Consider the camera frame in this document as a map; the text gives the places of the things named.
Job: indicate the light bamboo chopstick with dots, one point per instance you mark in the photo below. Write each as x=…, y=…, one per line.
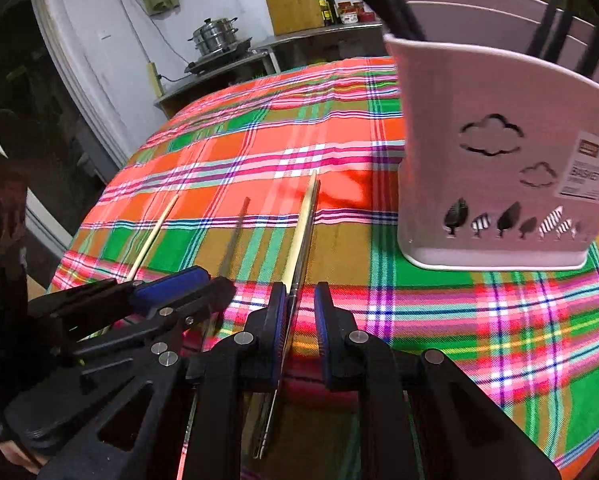
x=154, y=235

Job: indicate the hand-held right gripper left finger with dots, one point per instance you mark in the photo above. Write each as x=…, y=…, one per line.
x=279, y=320

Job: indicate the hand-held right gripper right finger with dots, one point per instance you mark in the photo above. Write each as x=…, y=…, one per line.
x=322, y=320

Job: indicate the person's left hand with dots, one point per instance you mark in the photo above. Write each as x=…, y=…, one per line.
x=24, y=460

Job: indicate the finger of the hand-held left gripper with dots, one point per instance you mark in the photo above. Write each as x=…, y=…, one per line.
x=204, y=295
x=174, y=287

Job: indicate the wooden cutting board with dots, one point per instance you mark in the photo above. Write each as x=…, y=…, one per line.
x=292, y=2

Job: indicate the dark brown chopstick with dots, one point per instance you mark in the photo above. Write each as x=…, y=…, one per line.
x=592, y=50

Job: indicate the low steel cabinet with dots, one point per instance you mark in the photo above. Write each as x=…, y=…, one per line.
x=204, y=85

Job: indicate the small red lidded jar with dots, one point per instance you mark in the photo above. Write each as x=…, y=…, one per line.
x=358, y=6

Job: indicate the plaid tablecloth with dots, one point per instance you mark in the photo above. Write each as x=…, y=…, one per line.
x=329, y=125

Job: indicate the black stove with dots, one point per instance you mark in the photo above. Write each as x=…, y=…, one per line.
x=219, y=57

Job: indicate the wooden and metal chopstick pair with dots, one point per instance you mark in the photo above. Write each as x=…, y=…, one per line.
x=302, y=230

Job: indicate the stainless steel steamer pot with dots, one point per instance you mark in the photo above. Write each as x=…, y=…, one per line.
x=213, y=35

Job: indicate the beige power strip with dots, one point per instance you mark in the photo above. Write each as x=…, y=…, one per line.
x=154, y=80

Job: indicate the flat red tin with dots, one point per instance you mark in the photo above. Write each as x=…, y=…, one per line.
x=365, y=16

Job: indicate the pink utensil basket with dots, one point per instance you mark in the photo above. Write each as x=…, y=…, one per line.
x=479, y=210

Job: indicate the red lidded labelled jar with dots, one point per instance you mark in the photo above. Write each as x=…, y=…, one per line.
x=348, y=16

